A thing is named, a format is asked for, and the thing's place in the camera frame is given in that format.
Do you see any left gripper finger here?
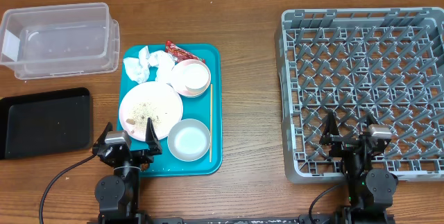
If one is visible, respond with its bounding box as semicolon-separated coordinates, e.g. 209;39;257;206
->
95;122;113;145
145;117;160;152

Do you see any black rectangular tray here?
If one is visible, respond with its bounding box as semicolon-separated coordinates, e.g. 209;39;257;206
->
1;87;93;160

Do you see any grey dishwasher rack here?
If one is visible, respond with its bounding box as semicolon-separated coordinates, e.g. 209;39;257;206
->
275;7;443;184

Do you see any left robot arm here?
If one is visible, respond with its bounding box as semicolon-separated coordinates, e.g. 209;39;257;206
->
92;119;162;224

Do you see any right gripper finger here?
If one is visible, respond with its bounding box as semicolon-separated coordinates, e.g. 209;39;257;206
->
320;111;340;144
366;112;379;127

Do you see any teal serving tray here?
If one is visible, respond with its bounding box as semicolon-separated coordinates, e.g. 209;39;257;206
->
114;43;223;178

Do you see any food scraps rice pile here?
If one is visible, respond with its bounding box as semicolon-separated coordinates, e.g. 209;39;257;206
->
125;103;167;132

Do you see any clear plastic storage bin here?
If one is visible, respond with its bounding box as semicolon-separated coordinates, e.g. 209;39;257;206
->
1;3;120;80

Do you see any wooden chopstick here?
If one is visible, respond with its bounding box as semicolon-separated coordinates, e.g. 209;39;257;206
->
209;84;214;163

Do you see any white cup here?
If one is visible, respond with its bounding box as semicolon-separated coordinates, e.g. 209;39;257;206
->
183;63;210;93

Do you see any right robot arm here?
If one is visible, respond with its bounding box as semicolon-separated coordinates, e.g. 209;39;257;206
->
320;111;398;224

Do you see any grey bowl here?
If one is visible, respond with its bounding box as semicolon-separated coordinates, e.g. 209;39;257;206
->
167;119;210;162

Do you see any white tissue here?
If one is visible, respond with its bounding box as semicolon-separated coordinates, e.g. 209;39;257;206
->
123;46;176;85

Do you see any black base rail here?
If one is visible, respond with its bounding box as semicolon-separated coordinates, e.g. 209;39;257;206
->
86;213;396;224

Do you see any red snack wrapper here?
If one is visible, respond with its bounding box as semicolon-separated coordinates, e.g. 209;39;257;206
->
165;40;205;63

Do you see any large pink plate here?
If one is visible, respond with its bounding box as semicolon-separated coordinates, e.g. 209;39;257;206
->
119;81;183;141

